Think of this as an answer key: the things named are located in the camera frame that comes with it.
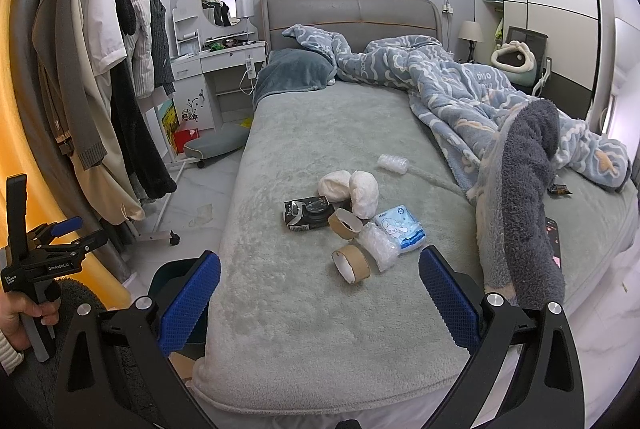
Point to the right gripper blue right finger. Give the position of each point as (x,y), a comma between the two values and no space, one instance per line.
(455,297)

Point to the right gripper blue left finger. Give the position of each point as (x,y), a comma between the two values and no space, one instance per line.
(182,301)

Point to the blue tissue pack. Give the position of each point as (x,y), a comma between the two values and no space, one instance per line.
(402,227)

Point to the clear bubble wrap piece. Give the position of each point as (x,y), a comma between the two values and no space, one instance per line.
(379,245)

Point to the brown tape roll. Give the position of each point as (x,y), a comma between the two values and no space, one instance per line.
(351,263)
(345,224)

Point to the white sock ball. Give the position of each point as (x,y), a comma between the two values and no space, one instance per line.
(335,186)
(363,189)

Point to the black package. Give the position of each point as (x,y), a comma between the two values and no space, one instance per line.
(305,214)

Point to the white knit sleeve forearm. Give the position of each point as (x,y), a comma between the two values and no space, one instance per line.
(12,347)

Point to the dark teal trash bin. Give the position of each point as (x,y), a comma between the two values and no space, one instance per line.
(174,270)

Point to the orange yellow curtain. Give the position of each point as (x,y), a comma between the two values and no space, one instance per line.
(17,158)

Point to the white clothes rack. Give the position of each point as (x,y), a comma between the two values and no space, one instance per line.
(96,60)

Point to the smartphone on bed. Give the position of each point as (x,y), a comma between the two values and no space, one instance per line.
(554,240)

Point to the black fuzzy garment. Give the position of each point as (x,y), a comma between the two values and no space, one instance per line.
(141,157)

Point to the beige trench coat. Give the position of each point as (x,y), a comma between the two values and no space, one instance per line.
(77,43)

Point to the red box on floor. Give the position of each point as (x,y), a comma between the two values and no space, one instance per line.
(183,136)

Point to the grey cushion on floor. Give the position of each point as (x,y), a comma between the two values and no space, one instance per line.
(230,137)

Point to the colourful picture board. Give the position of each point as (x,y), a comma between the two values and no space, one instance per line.
(169,121)

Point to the blue patterned fleece blanket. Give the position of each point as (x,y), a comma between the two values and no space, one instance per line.
(464,105)

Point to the yellow bag on floor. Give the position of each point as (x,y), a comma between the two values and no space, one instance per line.
(247,122)

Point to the grey knit cardigan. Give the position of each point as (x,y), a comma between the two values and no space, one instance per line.
(163,76)

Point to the white puffer jacket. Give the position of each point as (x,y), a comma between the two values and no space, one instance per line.
(139,50)

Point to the white dressing table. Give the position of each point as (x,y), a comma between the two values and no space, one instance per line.
(211,83)

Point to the cream cat bed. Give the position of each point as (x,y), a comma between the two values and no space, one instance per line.
(517,62)

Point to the white power strip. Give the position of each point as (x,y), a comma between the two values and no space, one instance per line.
(250,68)

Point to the teal blue pillow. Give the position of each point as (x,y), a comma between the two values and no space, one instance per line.
(293,70)

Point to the bedside table lamp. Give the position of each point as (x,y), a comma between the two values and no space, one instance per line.
(472,34)

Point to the grey upholstered headboard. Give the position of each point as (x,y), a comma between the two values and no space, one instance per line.
(359,21)

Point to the small silver table lamp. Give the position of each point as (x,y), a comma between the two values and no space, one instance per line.
(244,10)

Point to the white and black wardrobe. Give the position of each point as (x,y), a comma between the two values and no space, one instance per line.
(579,47)

